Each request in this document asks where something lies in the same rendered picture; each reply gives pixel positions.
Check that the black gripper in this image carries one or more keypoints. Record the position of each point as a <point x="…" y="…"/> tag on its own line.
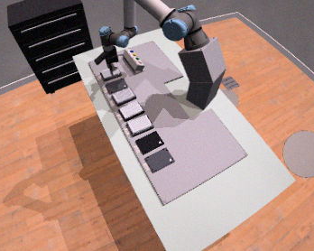
<point x="109" y="60"/>

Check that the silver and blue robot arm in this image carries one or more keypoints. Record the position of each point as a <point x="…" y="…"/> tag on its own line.
<point x="174" y="25"/>

